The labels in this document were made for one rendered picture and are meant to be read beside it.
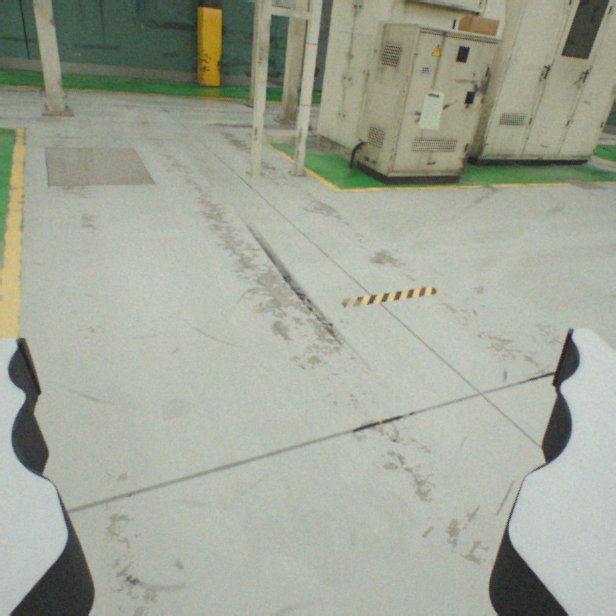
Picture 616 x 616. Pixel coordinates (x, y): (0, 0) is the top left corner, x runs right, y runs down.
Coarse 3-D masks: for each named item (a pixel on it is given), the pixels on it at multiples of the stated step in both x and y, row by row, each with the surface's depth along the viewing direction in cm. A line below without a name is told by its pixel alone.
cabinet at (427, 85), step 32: (384, 32) 398; (416, 32) 365; (448, 32) 379; (384, 64) 403; (416, 64) 378; (448, 64) 390; (480, 64) 404; (384, 96) 409; (416, 96) 392; (448, 96) 406; (480, 96) 421; (384, 128) 415; (416, 128) 408; (448, 128) 423; (384, 160) 421; (416, 160) 425; (448, 160) 441
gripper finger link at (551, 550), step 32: (576, 352) 10; (608, 352) 10; (576, 384) 9; (608, 384) 9; (576, 416) 8; (608, 416) 8; (544, 448) 10; (576, 448) 8; (608, 448) 8; (544, 480) 7; (576, 480) 7; (608, 480) 7; (512, 512) 7; (544, 512) 7; (576, 512) 7; (608, 512) 7; (512, 544) 6; (544, 544) 6; (576, 544) 6; (608, 544) 6; (512, 576) 6; (544, 576) 6; (576, 576) 6; (608, 576) 6; (512, 608) 7; (544, 608) 6; (576, 608) 6; (608, 608) 6
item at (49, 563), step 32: (0, 352) 10; (0, 384) 10; (32, 384) 11; (0, 416) 9; (32, 416) 9; (0, 448) 8; (32, 448) 9; (0, 480) 7; (32, 480) 7; (0, 512) 7; (32, 512) 7; (64, 512) 7; (0, 544) 7; (32, 544) 7; (64, 544) 7; (0, 576) 6; (32, 576) 6; (64, 576) 7; (0, 608) 6; (32, 608) 6; (64, 608) 7
